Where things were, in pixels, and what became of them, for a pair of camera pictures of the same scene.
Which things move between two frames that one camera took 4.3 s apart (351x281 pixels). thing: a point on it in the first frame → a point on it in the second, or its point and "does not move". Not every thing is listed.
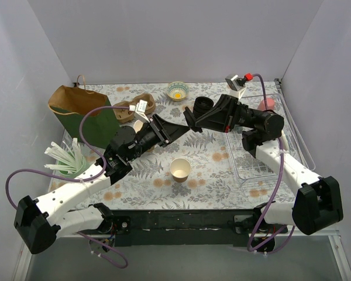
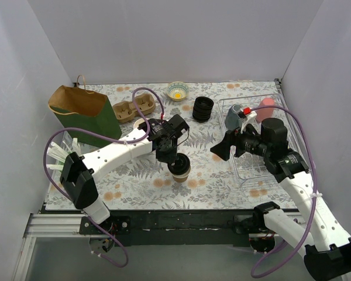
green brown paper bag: x=71 y=103 does not move
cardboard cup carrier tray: x=126 y=115 does not move
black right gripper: x=232 y=114 → x=234 y=144
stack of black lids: x=202 y=104 does not move
